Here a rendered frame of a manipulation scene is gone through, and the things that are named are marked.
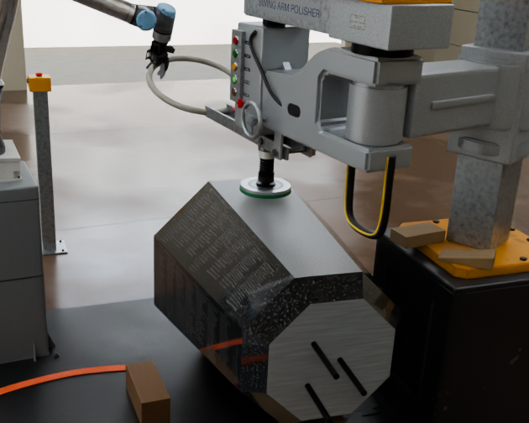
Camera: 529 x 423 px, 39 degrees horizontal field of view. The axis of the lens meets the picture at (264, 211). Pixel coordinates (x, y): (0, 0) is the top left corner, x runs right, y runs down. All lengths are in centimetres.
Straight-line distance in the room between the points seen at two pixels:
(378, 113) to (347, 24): 29
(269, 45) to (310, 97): 35
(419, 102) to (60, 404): 193
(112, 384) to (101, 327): 51
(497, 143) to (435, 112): 38
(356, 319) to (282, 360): 28
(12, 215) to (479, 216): 194
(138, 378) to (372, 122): 151
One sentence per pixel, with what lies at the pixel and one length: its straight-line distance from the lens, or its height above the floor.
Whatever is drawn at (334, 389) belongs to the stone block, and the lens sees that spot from 263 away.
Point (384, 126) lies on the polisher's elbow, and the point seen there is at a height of 135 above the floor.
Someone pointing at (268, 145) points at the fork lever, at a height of 112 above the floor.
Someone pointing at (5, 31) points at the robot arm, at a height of 146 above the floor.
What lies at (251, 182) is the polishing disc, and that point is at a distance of 316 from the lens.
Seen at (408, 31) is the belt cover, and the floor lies 166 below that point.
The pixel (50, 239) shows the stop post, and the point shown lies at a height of 8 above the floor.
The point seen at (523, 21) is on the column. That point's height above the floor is 166.
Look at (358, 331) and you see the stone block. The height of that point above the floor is 68.
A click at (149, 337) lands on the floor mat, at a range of 376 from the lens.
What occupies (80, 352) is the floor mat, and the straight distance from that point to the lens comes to 368.
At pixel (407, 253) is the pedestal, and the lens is 304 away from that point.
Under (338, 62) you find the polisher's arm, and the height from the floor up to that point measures 153.
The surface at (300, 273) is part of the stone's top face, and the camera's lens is 248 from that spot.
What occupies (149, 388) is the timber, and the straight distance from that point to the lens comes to 318.
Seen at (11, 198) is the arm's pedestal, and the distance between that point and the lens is 334.
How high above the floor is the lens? 192
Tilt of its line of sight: 21 degrees down
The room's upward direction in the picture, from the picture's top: 3 degrees clockwise
